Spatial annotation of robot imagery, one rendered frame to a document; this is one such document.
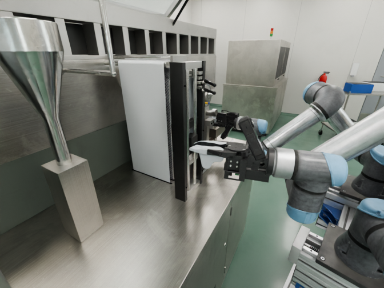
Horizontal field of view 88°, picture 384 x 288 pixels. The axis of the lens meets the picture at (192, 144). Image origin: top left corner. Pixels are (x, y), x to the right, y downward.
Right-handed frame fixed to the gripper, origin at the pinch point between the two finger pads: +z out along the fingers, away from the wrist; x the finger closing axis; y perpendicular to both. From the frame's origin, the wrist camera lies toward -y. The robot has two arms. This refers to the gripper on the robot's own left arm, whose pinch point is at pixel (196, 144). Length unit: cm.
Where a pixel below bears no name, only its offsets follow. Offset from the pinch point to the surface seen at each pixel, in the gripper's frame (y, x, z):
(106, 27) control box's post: -29.6, 0.9, 26.9
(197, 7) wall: -205, 530, 148
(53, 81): -15.3, -11.8, 33.2
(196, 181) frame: 27.6, 29.7, 6.8
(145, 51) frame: -32, 57, 46
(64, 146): 2.3, -9.3, 36.2
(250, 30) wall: -140, 505, 5
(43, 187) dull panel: 24, -1, 60
